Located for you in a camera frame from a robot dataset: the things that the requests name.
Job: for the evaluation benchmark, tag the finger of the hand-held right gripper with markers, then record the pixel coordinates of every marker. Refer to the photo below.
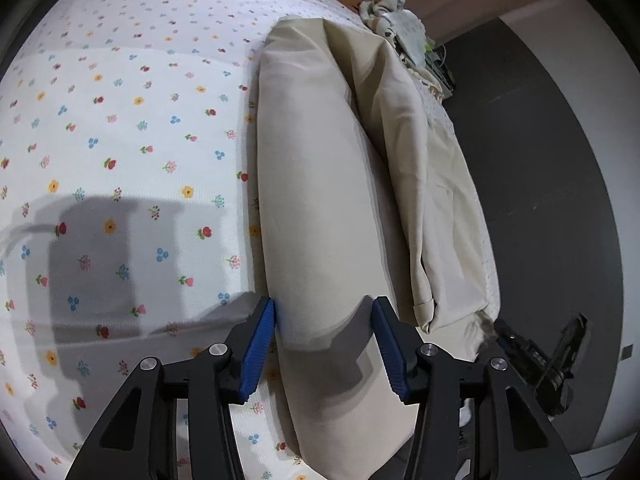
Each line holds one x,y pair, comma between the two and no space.
515,345

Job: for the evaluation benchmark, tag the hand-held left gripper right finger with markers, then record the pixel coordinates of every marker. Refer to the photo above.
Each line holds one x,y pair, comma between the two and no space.
390,355

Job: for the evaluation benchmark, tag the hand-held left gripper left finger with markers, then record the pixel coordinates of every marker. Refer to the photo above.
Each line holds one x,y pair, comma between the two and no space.
260,350

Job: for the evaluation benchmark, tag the large beige garment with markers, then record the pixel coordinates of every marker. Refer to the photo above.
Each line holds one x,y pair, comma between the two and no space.
310,185

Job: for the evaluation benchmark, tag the white floral bed sheet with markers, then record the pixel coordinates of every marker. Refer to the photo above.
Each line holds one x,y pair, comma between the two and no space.
125,135

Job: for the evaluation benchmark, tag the patterned white cloth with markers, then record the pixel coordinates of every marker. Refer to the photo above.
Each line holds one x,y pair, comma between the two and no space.
407,25

